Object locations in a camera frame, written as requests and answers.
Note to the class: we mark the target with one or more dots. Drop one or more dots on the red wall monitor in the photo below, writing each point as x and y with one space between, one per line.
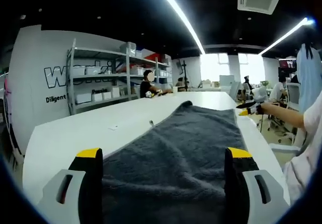
288 64

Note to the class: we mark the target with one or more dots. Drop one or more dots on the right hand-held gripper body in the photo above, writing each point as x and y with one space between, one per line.
260 94

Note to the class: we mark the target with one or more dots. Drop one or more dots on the white table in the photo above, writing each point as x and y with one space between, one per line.
75 133

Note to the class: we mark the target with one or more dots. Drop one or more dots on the long ceiling light strip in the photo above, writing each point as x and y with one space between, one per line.
284 36
181 15

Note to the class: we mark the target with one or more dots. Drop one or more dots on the white chair armrest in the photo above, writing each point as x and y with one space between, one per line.
284 149

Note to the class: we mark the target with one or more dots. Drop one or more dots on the small white card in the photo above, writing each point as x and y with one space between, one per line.
113 127

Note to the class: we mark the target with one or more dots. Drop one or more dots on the grey metal shelving rack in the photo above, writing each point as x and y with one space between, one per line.
128 65

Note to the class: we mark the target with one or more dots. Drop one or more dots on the person's right hand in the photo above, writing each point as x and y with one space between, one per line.
264 108

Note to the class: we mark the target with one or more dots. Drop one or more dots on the metal storage shelf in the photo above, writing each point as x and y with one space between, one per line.
90 70

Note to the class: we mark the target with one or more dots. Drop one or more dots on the black tripod stand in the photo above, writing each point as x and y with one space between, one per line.
185 78

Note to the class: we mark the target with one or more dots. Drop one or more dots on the light blue cloth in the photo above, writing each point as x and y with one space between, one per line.
309 83

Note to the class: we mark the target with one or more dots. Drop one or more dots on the grey towel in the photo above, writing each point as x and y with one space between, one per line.
176 163

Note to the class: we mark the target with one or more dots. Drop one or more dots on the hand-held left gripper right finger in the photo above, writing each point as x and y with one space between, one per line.
249 186

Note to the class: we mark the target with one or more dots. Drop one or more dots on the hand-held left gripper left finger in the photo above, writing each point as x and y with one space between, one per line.
75 183

